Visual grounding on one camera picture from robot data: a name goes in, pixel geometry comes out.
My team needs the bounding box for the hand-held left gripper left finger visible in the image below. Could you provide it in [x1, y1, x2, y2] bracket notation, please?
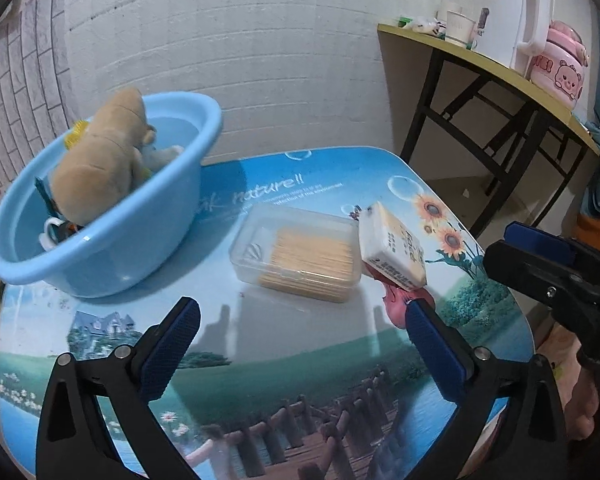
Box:
[36, 296, 201, 480]

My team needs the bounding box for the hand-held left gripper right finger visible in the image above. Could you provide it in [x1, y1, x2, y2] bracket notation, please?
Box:
[404, 299, 570, 480]

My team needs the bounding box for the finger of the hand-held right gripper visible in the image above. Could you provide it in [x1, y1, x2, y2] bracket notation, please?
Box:
[482, 240, 588, 307]
[504, 222, 600, 281]

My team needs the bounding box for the small white yellow box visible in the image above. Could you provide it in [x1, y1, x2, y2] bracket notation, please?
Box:
[357, 201, 428, 292]

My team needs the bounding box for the light blue plastic basin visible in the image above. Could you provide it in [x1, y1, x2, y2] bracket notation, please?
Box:
[0, 91, 223, 298]

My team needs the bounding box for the clear plastic toothpick box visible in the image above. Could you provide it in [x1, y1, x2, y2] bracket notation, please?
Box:
[229, 204, 359, 303]

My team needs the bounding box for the tan plush toy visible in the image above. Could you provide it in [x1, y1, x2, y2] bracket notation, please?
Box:
[47, 87, 186, 228]

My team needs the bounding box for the person's right hand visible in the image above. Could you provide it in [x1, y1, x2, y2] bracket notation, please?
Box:
[562, 365, 600, 441]

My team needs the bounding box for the pink patterned cloth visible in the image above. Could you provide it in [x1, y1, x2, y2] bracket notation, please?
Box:
[534, 322, 588, 386]

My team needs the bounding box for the orange cloth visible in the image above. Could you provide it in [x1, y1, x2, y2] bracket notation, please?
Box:
[575, 212, 600, 252]

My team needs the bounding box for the pink soft item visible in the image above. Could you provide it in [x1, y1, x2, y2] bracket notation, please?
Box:
[365, 265, 437, 329]

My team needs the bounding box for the small printed landscape table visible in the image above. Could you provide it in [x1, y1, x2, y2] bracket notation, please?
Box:
[0, 147, 535, 480]

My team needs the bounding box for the white curved plastic item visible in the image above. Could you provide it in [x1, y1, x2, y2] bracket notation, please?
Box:
[39, 217, 63, 252]

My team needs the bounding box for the pink rice cooker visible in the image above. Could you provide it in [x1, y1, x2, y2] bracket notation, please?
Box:
[529, 20, 592, 111]

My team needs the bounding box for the yellow desk with black legs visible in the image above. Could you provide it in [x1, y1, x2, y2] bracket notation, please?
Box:
[377, 22, 600, 241]

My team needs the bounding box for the white electric kettle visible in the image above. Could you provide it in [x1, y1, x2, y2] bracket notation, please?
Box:
[474, 0, 552, 73]

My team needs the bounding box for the white paper cup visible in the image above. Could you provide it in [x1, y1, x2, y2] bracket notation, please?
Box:
[445, 10, 477, 49]

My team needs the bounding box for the white crumpled packet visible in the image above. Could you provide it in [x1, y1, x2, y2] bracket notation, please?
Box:
[411, 16, 442, 36]

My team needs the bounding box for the white mug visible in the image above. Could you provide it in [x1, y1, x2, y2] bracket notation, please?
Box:
[436, 1, 463, 23]

